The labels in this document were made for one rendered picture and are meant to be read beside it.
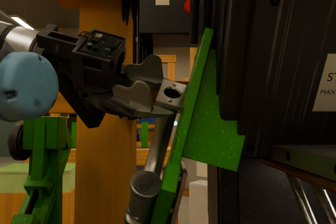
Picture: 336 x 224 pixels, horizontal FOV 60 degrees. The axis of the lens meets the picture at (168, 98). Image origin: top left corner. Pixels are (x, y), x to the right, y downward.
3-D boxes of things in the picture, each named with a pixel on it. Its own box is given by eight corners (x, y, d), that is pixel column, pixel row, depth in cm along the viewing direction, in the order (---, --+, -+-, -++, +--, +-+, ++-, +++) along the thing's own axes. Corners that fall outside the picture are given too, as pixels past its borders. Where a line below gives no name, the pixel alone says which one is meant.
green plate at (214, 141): (229, 217, 34) (271, 44, 35) (159, 198, 34) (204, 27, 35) (214, 192, 45) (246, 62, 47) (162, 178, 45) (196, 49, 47)
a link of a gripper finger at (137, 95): (170, 101, 37) (109, 73, 39) (163, 132, 41) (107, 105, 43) (180, 88, 39) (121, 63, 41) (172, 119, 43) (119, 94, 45)
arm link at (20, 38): (6, 84, 44) (35, 56, 50) (35, 92, 44) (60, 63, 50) (-4, 41, 39) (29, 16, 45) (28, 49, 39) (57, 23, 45)
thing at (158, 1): (217, 32, 62) (216, -34, 64) (138, 33, 63) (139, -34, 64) (209, 47, 75) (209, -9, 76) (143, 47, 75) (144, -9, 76)
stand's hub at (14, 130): (16, 162, 55) (18, 122, 55) (0, 162, 55) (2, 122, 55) (35, 158, 62) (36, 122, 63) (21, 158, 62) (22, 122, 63)
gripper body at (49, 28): (113, 64, 38) (25, 40, 38) (110, 111, 43) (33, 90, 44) (130, 37, 44) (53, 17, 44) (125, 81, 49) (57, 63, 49)
